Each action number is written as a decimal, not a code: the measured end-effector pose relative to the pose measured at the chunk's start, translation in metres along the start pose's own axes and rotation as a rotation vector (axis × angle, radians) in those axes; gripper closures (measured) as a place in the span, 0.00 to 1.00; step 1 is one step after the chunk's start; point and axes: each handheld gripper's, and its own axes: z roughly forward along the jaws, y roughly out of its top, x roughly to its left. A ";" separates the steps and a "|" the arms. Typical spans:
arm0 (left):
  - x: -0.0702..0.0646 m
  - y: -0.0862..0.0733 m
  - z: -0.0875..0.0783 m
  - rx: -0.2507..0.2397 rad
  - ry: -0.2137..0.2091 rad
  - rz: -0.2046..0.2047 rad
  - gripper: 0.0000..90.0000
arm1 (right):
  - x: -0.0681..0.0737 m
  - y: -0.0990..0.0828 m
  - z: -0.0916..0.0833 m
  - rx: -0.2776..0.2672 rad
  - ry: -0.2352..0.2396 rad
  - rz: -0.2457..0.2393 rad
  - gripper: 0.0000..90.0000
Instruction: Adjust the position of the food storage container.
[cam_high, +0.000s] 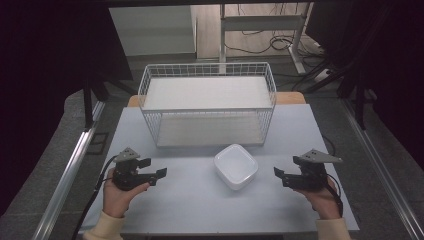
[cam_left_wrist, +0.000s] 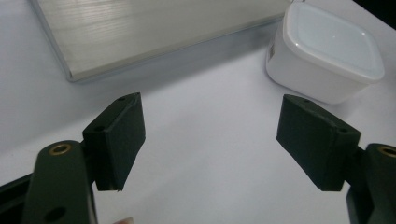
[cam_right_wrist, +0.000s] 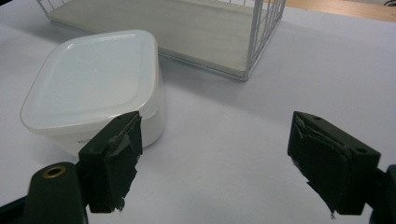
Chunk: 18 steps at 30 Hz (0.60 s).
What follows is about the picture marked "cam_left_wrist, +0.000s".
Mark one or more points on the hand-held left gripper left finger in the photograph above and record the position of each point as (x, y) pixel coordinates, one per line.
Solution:
(113, 141)

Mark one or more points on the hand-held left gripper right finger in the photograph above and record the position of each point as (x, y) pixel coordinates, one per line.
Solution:
(317, 140)

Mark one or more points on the white lidded plastic container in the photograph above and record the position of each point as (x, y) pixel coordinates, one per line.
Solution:
(323, 59)

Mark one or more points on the light wooden board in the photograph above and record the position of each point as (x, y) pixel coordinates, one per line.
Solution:
(146, 31)

